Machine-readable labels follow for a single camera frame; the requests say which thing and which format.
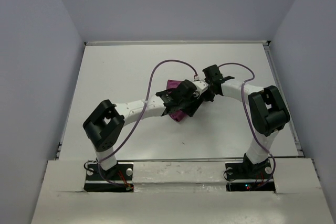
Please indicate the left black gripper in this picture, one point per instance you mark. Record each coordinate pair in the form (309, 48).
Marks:
(195, 102)

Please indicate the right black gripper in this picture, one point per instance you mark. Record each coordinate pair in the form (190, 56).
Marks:
(210, 97)

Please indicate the purple cloth napkin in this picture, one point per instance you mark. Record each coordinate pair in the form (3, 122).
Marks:
(178, 115)

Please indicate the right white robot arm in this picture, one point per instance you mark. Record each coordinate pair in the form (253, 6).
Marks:
(264, 108)

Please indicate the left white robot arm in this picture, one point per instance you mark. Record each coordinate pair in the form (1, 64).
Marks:
(105, 123)

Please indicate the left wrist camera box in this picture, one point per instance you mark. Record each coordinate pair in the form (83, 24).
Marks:
(201, 85)

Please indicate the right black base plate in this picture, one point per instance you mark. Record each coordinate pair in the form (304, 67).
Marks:
(245, 176)

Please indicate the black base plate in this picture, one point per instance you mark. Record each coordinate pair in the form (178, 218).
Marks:
(245, 176)
(118, 179)

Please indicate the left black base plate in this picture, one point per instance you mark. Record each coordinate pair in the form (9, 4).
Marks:
(118, 179)

